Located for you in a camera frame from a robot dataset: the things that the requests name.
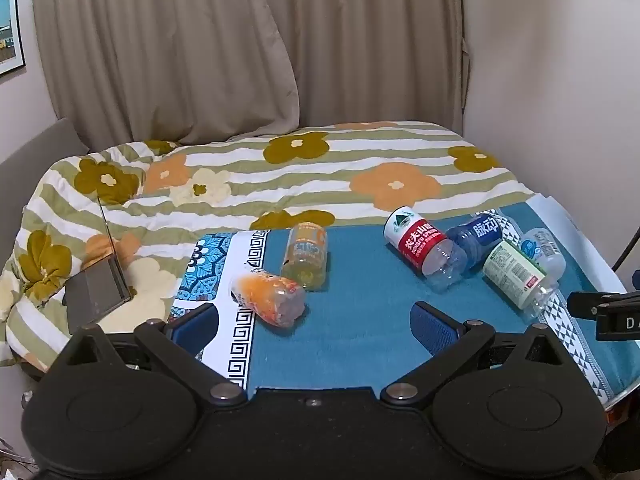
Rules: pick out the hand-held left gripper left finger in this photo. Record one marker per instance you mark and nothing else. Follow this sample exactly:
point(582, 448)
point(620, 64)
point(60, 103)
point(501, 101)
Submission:
point(194, 329)

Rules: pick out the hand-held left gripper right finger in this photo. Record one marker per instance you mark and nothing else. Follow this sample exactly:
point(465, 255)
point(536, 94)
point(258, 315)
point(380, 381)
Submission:
point(433, 329)

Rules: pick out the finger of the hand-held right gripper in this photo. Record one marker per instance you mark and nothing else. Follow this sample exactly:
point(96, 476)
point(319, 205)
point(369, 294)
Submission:
point(585, 304)

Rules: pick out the clear blue label bottle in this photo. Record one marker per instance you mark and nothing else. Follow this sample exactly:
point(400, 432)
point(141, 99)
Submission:
point(546, 250)

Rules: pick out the blue patterned border mat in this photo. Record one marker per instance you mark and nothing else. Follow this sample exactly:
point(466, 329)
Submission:
point(360, 310)

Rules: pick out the green label plastic bottle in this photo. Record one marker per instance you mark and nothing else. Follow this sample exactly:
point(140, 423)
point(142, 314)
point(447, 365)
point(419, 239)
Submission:
point(512, 267)

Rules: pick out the orange plastic bottle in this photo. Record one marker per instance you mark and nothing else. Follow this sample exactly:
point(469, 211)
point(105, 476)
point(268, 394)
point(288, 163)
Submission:
point(270, 300)

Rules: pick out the red label plastic bottle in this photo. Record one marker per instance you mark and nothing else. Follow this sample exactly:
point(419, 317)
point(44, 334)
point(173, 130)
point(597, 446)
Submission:
point(420, 242)

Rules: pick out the blue plastic bottle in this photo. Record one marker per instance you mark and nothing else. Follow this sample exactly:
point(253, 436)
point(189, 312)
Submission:
point(475, 237)

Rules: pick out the grey laptop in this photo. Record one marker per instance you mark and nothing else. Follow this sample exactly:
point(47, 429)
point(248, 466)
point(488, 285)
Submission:
point(97, 290)

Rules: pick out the yellow label plastic bottle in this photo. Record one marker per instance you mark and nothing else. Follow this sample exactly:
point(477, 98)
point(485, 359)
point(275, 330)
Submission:
point(304, 255)

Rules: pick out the floral striped blanket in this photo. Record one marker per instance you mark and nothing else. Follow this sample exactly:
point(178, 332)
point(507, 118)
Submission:
point(300, 180)

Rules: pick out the grey sofa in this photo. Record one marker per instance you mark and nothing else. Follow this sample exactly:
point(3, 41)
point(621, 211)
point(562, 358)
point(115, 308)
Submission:
point(30, 160)

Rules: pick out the beige curtain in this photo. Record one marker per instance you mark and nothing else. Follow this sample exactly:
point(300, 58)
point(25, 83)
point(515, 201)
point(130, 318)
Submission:
point(200, 50)

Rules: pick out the framed wall picture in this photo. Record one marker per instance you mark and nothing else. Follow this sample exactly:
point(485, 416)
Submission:
point(9, 30)

